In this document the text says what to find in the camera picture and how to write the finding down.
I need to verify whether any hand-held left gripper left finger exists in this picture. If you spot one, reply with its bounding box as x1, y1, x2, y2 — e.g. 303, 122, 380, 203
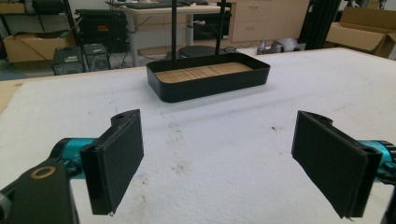
79, 108, 145, 217

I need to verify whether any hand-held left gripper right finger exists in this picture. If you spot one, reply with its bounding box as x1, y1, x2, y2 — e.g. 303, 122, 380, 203
290, 110, 384, 219

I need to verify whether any white foam mat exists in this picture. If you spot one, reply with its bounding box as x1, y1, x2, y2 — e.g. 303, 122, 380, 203
0, 47, 396, 224

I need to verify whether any grey computer case with fan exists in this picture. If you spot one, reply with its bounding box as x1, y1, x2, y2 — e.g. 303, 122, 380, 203
81, 43, 111, 72

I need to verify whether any black tray with wooden bottom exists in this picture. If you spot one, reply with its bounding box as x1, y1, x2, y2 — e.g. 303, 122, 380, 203
146, 51, 272, 104

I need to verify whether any black computer case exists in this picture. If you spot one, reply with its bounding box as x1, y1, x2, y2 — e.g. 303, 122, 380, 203
50, 46, 85, 77

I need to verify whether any grey device on floor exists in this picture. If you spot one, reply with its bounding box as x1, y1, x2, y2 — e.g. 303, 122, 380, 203
256, 37, 306, 56

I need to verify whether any large open cardboard box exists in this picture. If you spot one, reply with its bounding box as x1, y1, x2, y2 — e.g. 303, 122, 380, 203
325, 7, 396, 60

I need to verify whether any black equipment case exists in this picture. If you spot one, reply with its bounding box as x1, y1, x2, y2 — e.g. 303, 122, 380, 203
75, 8, 129, 54

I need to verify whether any round black stand base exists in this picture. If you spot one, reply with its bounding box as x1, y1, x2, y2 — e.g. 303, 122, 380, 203
177, 45, 226, 59

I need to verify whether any black stand pole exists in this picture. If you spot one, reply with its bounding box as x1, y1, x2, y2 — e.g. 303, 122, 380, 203
170, 0, 178, 61
215, 0, 227, 57

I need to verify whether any light wooden drawer cabinet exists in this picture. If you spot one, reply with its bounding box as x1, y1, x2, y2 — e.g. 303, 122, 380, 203
229, 0, 311, 44

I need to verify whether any beige desk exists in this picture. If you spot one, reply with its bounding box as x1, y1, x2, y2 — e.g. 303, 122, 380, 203
106, 0, 232, 68

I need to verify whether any black keyboard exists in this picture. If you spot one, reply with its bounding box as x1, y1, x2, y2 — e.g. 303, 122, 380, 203
124, 1, 173, 10

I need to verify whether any black box under desk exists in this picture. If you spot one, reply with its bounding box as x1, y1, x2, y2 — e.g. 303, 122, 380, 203
192, 11, 233, 42

